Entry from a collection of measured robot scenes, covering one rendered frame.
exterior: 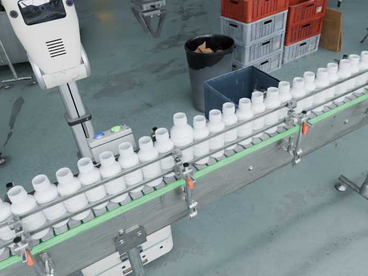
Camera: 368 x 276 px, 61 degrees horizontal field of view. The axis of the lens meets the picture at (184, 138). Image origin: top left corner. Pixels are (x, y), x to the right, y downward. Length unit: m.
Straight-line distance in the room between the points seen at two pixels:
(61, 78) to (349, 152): 2.19
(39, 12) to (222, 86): 0.92
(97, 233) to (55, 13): 0.78
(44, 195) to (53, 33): 0.65
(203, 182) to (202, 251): 1.00
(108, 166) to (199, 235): 1.28
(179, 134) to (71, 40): 0.62
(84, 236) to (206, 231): 1.22
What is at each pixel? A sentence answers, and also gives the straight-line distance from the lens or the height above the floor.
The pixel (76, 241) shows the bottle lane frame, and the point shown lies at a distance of 0.98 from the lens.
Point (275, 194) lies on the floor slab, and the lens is 2.31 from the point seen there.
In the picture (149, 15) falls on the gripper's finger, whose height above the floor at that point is 1.46.
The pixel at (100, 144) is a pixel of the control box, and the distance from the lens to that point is 1.01.
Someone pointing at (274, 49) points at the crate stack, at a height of 0.27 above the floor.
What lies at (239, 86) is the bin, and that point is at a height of 0.85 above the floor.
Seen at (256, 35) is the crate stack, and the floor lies 0.51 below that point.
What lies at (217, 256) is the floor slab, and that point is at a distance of 1.99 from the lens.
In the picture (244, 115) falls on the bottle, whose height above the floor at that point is 1.13.
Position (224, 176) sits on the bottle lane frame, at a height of 0.93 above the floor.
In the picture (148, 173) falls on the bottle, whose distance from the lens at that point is 0.94.
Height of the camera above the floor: 1.71
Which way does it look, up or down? 38 degrees down
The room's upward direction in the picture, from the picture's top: 6 degrees counter-clockwise
